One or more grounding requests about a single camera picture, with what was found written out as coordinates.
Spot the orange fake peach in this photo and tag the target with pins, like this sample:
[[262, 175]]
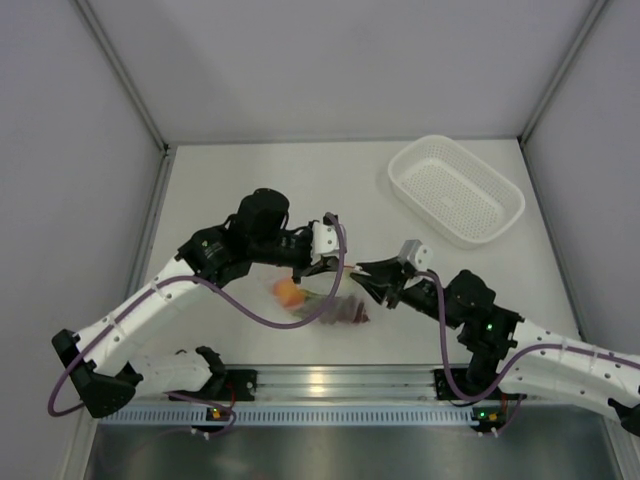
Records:
[[287, 293]]

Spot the aluminium mounting rail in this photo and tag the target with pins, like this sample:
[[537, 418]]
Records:
[[345, 382]]

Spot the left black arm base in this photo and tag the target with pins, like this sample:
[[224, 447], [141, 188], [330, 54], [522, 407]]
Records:
[[239, 385]]

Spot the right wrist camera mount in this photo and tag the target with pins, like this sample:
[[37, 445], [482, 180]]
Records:
[[416, 254]]

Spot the purple fake grapes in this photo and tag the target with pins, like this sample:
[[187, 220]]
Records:
[[349, 310]]

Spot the green fake scallion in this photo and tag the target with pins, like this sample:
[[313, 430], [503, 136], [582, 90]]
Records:
[[304, 304]]

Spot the clear zip top bag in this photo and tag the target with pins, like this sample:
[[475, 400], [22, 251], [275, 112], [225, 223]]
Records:
[[322, 284]]

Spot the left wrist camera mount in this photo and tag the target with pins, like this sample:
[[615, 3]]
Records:
[[328, 238]]

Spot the white perforated plastic basket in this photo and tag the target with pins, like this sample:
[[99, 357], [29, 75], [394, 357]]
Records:
[[454, 192]]

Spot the white slotted cable duct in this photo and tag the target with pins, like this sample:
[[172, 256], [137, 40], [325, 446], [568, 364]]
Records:
[[181, 414]]

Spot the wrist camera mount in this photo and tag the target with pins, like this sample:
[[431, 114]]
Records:
[[328, 238], [416, 254]]

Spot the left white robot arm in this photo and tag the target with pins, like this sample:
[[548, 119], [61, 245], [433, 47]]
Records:
[[101, 360]]

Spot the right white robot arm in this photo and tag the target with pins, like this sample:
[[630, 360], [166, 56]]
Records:
[[487, 348]]

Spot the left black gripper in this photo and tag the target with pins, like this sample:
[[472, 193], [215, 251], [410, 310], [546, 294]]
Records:
[[307, 269]]

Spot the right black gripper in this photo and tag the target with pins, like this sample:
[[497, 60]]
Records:
[[391, 269]]

